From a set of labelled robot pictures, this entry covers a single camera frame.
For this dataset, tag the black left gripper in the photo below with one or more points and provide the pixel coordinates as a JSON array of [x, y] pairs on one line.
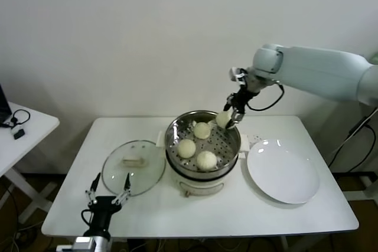
[[102, 210]]

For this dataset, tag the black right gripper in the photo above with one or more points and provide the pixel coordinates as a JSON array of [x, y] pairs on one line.
[[240, 100]]

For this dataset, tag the white steamed baozi bun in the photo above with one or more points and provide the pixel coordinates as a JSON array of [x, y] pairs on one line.
[[186, 148], [223, 118], [206, 160], [202, 130]]

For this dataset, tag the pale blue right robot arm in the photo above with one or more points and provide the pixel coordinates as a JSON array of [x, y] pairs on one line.
[[319, 72]]

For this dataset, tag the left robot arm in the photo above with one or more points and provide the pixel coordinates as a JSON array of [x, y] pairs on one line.
[[102, 244]]

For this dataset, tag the stainless steel steamer basket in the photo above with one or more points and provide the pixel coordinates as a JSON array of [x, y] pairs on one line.
[[234, 138]]

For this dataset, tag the glass pot lid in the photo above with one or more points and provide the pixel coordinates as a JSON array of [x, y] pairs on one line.
[[138, 151]]

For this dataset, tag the left wrist connector module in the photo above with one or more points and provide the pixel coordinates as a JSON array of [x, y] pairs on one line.
[[65, 248]]

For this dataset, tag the white round plate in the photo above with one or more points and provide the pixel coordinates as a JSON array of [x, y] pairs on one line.
[[283, 172]]

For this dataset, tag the white electric cooker base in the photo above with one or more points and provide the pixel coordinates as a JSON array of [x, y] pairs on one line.
[[200, 188]]

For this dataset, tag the white side table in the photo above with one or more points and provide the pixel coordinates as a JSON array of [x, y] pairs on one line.
[[35, 134]]

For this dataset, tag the small black device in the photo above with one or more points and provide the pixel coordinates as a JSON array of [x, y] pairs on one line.
[[18, 134]]

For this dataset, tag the black headphones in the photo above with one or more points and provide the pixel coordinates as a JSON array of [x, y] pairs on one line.
[[13, 120]]

